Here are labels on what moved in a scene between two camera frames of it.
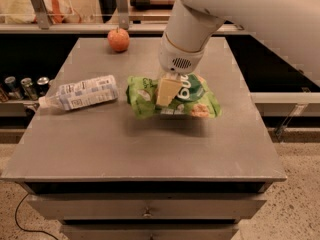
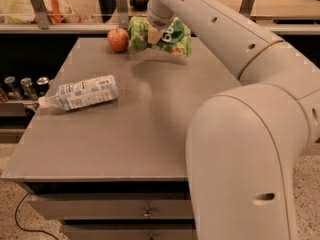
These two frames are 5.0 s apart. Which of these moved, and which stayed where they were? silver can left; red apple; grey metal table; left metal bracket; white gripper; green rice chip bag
Moved: green rice chip bag; white gripper
Stayed: silver can left; grey metal table; left metal bracket; red apple
